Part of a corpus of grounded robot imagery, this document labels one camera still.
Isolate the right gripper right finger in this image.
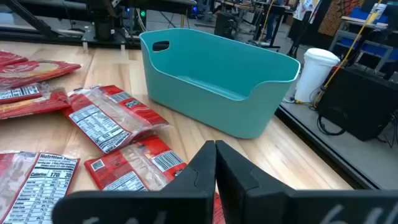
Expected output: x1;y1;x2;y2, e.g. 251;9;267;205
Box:
216;139;398;224

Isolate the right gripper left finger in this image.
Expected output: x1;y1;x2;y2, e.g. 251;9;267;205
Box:
52;140;217;224

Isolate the teal plastic basket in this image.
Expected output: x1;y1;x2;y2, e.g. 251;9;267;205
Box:
139;27;302;140

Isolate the white lidded container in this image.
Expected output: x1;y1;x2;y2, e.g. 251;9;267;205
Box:
294;47;341;104

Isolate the large black box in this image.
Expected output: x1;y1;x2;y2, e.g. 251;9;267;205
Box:
316;66;398;142

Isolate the person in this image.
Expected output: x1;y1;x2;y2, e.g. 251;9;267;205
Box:
287;0;324;59

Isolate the grey metal table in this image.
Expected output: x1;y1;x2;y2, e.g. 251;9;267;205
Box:
328;16;398;74

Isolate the patterned orange fabric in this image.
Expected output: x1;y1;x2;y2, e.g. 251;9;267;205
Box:
317;0;361;37

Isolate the black coiled cable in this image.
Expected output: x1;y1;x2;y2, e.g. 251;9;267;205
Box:
316;114;346;137

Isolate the yellow hanging cord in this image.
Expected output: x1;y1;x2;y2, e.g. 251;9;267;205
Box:
259;0;275;43
313;0;384;108

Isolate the black aluminium table frame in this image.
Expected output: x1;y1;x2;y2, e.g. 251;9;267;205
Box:
0;0;200;50

